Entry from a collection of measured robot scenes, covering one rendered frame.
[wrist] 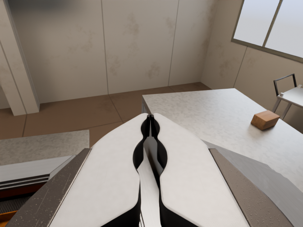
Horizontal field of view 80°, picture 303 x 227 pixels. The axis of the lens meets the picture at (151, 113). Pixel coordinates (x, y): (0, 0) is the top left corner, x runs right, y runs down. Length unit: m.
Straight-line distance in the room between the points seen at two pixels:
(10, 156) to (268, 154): 1.21
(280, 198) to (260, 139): 0.29
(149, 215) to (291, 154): 0.57
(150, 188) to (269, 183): 0.42
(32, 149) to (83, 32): 2.04
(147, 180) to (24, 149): 0.73
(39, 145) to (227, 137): 0.99
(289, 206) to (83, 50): 2.82
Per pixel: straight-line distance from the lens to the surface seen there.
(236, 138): 0.82
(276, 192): 0.65
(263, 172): 0.69
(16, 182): 0.96
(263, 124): 0.91
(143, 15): 3.12
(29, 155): 1.19
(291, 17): 2.98
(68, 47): 2.96
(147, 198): 0.77
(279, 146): 0.88
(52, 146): 1.20
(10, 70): 2.83
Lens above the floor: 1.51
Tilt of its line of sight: 33 degrees down
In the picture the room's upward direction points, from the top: 4 degrees clockwise
